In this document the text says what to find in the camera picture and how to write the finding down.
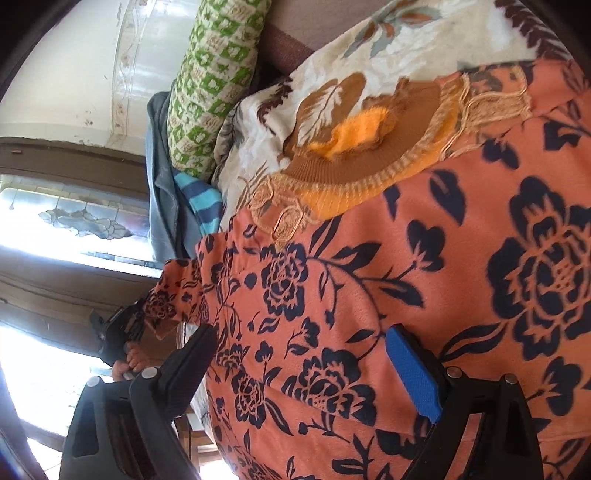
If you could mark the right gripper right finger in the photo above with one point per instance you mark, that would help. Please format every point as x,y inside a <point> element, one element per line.
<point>506,444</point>

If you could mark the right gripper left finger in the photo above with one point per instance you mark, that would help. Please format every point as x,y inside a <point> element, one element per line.
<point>123,430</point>

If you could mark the orange floral garment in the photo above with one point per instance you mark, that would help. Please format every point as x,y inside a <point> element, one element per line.
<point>458,208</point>

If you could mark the person's left hand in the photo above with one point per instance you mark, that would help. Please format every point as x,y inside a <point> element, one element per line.
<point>135,361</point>

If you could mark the brown wooden door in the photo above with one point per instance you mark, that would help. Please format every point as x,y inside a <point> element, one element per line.
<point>74,242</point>

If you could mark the grey blue garment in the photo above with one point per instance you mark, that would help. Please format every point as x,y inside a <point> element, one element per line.
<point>173,228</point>

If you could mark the blue striped garment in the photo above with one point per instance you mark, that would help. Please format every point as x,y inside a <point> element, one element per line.
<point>204,201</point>

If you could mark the green patterned pillow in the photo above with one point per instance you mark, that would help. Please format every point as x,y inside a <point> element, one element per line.
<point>216,70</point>

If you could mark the floral leaf blanket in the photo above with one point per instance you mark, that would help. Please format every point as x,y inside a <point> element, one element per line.
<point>420,40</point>

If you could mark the pink bed mattress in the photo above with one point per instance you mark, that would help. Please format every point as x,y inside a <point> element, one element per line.
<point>295,29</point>

